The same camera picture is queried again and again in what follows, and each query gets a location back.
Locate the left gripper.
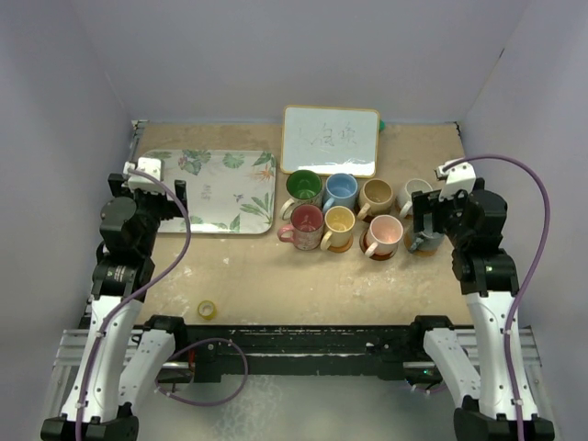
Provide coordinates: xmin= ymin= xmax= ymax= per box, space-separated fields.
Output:
xmin=109 ymin=174 xmax=185 ymax=254

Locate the white mug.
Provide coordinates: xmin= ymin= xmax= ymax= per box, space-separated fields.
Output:
xmin=395 ymin=178 xmax=433 ymax=219

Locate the grey stoneware cup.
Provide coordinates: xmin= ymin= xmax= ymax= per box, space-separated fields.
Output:
xmin=404 ymin=230 xmax=445 ymax=255

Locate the tan stoneware mug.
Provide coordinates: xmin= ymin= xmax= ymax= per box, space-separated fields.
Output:
xmin=356 ymin=178 xmax=394 ymax=221

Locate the pink mug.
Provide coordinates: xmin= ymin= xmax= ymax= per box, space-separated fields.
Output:
xmin=364 ymin=215 xmax=403 ymax=258

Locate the ringed brown wood coaster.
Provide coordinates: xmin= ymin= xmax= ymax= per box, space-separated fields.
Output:
xmin=360 ymin=230 xmax=398 ymax=261

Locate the light blue mug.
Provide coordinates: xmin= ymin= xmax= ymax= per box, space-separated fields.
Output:
xmin=322 ymin=173 xmax=359 ymax=213

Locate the floral serving tray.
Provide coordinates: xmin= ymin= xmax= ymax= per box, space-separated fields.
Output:
xmin=139 ymin=149 xmax=277 ymax=235

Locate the pale yellow mug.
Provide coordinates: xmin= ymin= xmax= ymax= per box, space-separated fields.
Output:
xmin=320 ymin=207 xmax=356 ymax=251

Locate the green interior mug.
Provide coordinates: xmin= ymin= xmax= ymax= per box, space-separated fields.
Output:
xmin=279 ymin=170 xmax=323 ymax=221

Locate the red floral mug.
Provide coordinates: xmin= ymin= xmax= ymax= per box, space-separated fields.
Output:
xmin=277 ymin=205 xmax=324 ymax=251

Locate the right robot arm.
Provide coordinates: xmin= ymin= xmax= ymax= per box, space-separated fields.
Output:
xmin=408 ymin=189 xmax=555 ymax=440

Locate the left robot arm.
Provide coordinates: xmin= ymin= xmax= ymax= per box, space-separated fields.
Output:
xmin=40 ymin=170 xmax=189 ymax=440

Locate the yellow-framed whiteboard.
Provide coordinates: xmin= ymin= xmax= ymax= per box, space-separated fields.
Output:
xmin=280 ymin=105 xmax=380 ymax=178

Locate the yellow tape roll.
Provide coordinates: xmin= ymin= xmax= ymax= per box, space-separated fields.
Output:
xmin=198 ymin=300 xmax=217 ymax=321

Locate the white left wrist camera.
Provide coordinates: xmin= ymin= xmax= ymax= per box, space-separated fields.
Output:
xmin=122 ymin=157 xmax=164 ymax=194

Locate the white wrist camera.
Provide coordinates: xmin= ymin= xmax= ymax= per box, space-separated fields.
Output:
xmin=435 ymin=161 xmax=476 ymax=202
xmin=122 ymin=157 xmax=164 ymax=194

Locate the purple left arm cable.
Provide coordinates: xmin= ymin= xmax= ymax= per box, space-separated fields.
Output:
xmin=73 ymin=167 xmax=249 ymax=441

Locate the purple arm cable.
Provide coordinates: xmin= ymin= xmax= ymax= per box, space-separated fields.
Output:
xmin=411 ymin=153 xmax=551 ymax=441
xmin=73 ymin=167 xmax=249 ymax=441

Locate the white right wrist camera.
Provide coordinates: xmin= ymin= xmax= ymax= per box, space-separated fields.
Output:
xmin=435 ymin=161 xmax=476 ymax=202

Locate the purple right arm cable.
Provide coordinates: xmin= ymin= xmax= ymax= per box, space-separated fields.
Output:
xmin=411 ymin=153 xmax=551 ymax=441

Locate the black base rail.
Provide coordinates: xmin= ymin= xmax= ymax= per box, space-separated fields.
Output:
xmin=175 ymin=316 xmax=448 ymax=388

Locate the aluminium frame rail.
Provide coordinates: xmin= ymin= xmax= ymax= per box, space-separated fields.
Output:
xmin=53 ymin=326 xmax=540 ymax=368

